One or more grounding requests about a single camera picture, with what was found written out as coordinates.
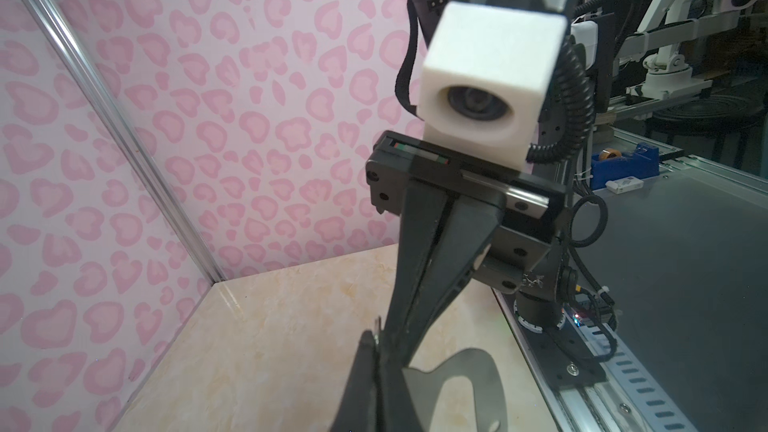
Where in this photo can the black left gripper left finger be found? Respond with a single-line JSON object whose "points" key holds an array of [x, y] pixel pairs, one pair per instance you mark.
{"points": [[358, 407]]}

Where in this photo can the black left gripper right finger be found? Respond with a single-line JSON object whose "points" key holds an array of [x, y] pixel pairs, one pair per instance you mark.
{"points": [[395, 410]]}

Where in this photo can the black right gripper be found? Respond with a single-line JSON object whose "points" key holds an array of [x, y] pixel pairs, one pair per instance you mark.
{"points": [[450, 204]]}

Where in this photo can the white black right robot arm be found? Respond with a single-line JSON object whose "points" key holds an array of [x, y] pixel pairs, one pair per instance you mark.
{"points": [[564, 123]]}

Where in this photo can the blue tape dispenser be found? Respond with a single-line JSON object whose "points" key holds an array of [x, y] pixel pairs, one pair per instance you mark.
{"points": [[610, 165]]}

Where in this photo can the small white box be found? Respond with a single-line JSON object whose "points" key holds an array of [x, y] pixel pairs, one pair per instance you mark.
{"points": [[624, 185]]}

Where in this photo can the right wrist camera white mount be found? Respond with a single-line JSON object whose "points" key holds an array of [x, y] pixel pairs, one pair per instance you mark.
{"points": [[509, 53]]}

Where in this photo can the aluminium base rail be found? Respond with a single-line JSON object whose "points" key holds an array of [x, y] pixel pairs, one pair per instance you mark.
{"points": [[620, 395]]}

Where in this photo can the aluminium corner frame post right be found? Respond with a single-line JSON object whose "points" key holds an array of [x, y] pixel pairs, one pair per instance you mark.
{"points": [[61, 36]]}

